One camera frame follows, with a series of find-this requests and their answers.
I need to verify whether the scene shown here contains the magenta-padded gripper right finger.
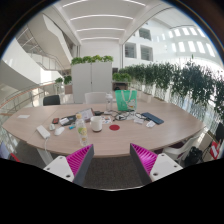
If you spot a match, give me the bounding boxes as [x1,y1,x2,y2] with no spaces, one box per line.
[129,143,184,186]

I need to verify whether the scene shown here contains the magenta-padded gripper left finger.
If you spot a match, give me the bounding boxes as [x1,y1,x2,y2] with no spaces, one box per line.
[43,143,95,187]

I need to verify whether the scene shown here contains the clear lime-label drink bottle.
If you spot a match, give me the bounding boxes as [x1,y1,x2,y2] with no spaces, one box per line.
[75,113,90,148]

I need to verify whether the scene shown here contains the white plastic chair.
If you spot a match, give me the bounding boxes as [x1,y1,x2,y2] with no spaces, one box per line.
[163,131,204,164]

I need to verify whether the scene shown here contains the black backpack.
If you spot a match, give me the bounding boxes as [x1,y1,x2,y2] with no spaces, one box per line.
[184,145,204,168]

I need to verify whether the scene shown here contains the white computer mouse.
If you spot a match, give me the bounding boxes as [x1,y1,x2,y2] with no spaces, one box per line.
[53,126,66,137]

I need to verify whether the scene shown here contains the clear small plastic bag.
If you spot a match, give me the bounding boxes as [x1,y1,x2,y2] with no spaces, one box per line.
[145,120,157,129]

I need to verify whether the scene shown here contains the white plastic packet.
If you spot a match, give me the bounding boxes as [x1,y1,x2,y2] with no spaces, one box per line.
[59,117,70,127]

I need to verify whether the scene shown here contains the dark blue keyboard case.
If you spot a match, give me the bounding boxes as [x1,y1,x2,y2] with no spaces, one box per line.
[141,112,165,126]

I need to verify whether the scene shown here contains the black flat notebook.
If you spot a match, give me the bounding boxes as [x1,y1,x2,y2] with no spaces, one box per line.
[64,114,79,126]

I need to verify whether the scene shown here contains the white paper cup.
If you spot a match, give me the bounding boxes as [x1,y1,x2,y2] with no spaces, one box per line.
[90,115,104,133]

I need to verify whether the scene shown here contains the open white booklet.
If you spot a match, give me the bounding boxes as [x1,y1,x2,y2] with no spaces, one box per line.
[75,107,96,123]

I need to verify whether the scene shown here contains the colourful sticker sheet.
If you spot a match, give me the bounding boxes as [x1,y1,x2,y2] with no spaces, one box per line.
[101,115,113,125]

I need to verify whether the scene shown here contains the black office chair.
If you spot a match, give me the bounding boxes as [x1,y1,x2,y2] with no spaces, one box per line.
[42,94,62,107]

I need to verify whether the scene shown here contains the green tote bag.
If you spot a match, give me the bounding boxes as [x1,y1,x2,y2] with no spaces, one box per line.
[114,89,138,113]

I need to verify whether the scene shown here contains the curved glass balustrade railing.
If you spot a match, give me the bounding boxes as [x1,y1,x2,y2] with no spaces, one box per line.
[0,81,64,116]

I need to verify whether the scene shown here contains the brown planter with plants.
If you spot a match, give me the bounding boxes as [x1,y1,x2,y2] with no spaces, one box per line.
[54,75,74,95]

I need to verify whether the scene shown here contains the green hedge plant row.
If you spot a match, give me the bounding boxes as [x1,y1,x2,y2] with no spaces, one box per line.
[113,61,224,118]

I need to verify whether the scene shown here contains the white cabinet with plants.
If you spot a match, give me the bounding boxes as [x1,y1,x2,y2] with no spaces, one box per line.
[70,54,114,104]

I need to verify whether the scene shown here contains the white ceiling light strips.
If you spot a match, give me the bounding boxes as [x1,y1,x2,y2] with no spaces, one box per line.
[61,0,148,43]

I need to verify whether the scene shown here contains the white power strip cable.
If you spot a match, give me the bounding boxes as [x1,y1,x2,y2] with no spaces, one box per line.
[43,137,51,158]

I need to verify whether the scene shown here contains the tangled black cables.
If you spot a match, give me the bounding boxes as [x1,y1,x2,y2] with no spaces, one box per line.
[111,111,143,123]

